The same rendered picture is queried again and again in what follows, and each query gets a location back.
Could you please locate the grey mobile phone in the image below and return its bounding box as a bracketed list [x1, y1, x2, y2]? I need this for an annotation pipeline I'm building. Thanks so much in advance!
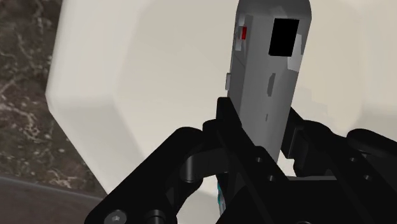
[216, 0, 312, 216]

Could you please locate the white toilet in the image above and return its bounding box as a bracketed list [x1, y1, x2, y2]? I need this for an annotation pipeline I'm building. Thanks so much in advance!
[45, 0, 397, 224]

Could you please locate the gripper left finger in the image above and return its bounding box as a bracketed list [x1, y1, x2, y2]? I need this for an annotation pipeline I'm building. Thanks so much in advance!
[83, 96, 288, 224]

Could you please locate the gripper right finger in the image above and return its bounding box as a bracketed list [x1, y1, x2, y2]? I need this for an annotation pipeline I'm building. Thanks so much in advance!
[280, 106, 397, 224]

